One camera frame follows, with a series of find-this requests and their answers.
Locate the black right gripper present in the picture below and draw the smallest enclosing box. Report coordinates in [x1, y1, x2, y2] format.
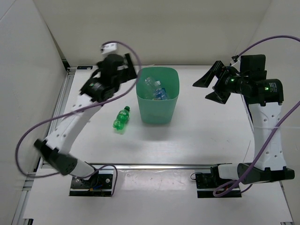
[193, 61, 248, 105]

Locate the clear unlabelled plastic bottle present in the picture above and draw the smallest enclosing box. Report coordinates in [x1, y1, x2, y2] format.
[143, 77, 161, 92]

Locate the green soda bottle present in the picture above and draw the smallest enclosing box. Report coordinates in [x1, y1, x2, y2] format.
[113, 106, 130, 131]

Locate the clear bottle white blue label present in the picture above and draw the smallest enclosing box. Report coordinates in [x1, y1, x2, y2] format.
[144, 90, 155, 100]

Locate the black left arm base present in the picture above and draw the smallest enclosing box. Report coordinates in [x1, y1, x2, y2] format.
[69, 169, 114, 197]

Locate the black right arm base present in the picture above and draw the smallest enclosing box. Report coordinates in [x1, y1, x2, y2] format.
[190, 166, 241, 198]

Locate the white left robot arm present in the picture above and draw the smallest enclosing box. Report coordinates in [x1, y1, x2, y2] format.
[34, 53, 137, 188]

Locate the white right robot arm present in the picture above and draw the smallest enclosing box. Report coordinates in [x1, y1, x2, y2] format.
[193, 55, 295, 188]

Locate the green plastic bin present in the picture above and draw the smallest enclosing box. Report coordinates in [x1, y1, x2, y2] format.
[136, 67, 180, 124]

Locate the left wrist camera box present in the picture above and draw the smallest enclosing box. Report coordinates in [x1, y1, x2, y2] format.
[100, 43, 118, 55]

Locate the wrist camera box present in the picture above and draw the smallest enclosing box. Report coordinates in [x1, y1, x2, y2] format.
[240, 54, 267, 81]
[100, 43, 118, 55]

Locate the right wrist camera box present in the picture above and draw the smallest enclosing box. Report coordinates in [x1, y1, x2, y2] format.
[240, 54, 267, 81]

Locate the aluminium front table rail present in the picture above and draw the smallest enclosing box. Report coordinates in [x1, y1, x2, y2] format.
[39, 163, 265, 170]

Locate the aluminium table rail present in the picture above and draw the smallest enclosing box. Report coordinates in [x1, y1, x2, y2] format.
[39, 163, 265, 170]
[11, 67, 76, 225]

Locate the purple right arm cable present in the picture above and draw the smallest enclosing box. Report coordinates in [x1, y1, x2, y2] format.
[212, 35, 300, 197]

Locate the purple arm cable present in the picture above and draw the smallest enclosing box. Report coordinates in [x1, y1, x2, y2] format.
[16, 41, 143, 196]
[212, 35, 300, 197]

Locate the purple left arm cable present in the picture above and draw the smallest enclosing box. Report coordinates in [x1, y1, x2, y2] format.
[16, 41, 143, 196]

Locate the aluminium left table rail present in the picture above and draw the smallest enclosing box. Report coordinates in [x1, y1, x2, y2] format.
[11, 67, 76, 225]

